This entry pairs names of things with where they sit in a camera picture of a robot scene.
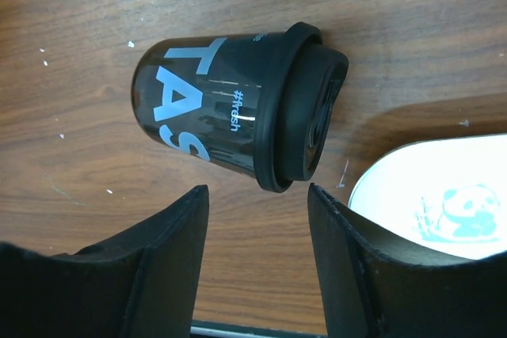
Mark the white panda dish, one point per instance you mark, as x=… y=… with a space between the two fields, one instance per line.
x=448 y=195

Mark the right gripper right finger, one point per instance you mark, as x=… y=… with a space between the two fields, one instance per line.
x=376 y=284

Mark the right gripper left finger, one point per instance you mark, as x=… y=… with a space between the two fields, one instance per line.
x=141 y=282

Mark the dark coffee cup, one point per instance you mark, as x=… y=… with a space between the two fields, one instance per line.
x=200 y=95

